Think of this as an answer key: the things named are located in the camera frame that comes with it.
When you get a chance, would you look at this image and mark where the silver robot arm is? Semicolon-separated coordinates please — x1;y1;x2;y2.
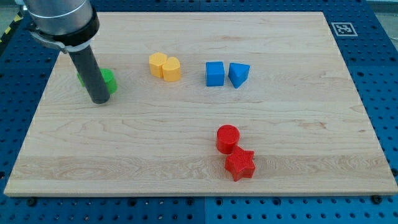
16;0;100;54

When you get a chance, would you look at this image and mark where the yellow heart block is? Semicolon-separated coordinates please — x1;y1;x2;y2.
162;57;181;82

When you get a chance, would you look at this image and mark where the wooden board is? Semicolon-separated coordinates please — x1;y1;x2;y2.
4;12;397;197

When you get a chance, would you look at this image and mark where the red cylinder block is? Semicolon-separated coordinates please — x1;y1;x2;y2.
216;124;240;154

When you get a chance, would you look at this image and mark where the blue cube block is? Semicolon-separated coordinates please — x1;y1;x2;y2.
206;62;225;86

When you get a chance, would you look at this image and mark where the blue triangle block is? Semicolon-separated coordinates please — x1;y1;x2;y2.
228;63;250;88

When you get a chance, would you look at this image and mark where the red star block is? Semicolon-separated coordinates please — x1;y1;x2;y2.
224;146;256;182

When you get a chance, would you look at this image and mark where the yellow hexagon block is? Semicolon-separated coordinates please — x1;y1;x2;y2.
149;52;167;78

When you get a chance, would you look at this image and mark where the green block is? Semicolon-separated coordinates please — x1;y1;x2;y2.
76;68;118;95

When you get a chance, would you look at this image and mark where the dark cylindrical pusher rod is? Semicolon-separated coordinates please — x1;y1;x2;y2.
69;46;110;104

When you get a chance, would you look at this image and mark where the white fiducial marker tag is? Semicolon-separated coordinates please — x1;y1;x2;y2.
331;22;358;37

